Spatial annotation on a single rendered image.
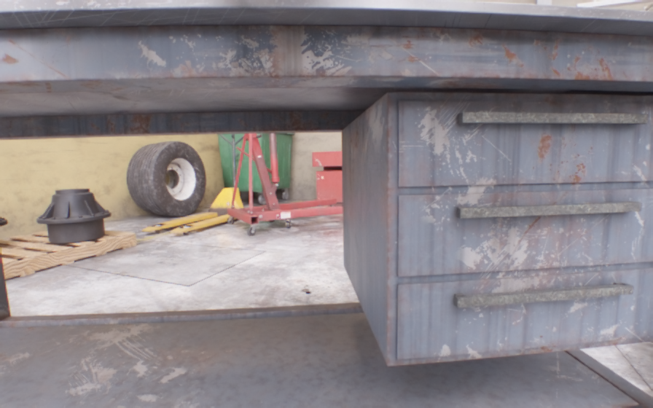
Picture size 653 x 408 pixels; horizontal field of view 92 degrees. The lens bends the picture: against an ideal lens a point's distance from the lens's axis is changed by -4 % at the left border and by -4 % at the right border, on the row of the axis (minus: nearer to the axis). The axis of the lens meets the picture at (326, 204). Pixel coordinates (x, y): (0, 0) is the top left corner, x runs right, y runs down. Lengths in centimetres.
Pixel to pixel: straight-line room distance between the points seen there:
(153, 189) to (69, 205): 165
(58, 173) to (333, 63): 474
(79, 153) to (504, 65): 499
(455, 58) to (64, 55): 46
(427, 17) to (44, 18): 42
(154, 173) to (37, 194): 126
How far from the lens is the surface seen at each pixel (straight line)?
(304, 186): 688
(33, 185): 491
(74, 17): 48
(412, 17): 43
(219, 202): 468
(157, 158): 479
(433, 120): 51
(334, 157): 581
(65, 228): 326
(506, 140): 56
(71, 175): 511
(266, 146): 595
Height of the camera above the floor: 69
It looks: 7 degrees down
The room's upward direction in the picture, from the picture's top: 1 degrees counter-clockwise
